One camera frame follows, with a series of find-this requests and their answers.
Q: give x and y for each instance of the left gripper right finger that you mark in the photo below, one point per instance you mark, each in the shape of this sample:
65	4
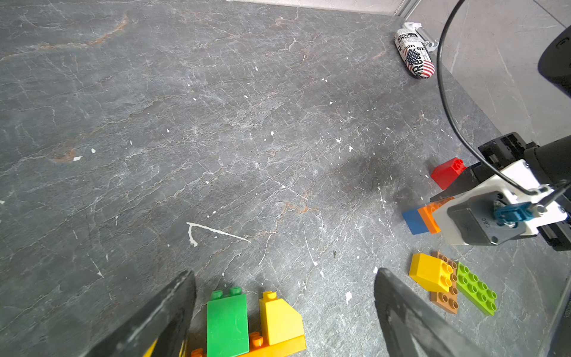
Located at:
406	319

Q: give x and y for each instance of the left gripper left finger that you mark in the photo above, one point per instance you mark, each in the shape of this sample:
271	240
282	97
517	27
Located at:
166	317

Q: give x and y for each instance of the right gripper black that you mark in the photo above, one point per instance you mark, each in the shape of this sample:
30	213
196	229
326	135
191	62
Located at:
499	152

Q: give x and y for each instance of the red lego brick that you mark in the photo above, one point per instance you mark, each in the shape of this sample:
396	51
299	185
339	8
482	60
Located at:
445	174

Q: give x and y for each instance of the yellow lego brick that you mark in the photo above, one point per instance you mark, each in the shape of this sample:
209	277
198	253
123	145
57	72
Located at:
431	273
280	322
182	352

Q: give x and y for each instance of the brown lego plate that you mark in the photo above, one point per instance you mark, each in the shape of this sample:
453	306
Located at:
447	301

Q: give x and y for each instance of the dark green lego brick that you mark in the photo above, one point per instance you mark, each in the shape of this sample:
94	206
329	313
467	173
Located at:
227	323

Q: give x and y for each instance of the light green lego plate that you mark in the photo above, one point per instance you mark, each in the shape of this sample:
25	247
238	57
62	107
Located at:
476	290

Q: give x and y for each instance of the small blue lego brick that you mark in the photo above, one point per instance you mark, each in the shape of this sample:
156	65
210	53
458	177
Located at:
415	222

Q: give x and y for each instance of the orange 2x4 lego plate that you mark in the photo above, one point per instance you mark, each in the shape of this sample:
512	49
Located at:
258	346

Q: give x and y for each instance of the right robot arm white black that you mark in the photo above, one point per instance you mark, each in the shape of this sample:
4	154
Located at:
549	128

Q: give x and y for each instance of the flag pattern can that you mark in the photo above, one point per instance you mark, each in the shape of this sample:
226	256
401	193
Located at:
415	45

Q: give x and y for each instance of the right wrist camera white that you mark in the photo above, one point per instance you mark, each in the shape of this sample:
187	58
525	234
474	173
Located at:
495	211

